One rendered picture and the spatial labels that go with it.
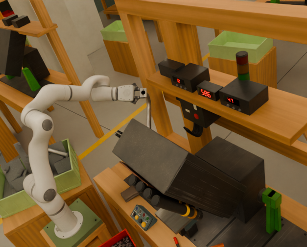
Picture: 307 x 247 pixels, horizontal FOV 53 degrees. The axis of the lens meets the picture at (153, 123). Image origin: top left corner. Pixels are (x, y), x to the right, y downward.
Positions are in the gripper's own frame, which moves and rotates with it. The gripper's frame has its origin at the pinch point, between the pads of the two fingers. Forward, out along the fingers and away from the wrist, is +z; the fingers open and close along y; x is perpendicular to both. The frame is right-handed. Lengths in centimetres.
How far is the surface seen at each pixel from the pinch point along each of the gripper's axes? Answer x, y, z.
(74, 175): 35, -52, -57
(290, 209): -5, -65, 81
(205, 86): -36, -5, 37
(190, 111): -19.8, -14.1, 29.0
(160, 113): 38.6, -7.6, 5.6
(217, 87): -39, -6, 42
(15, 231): 24, -91, -95
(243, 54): -50, 6, 52
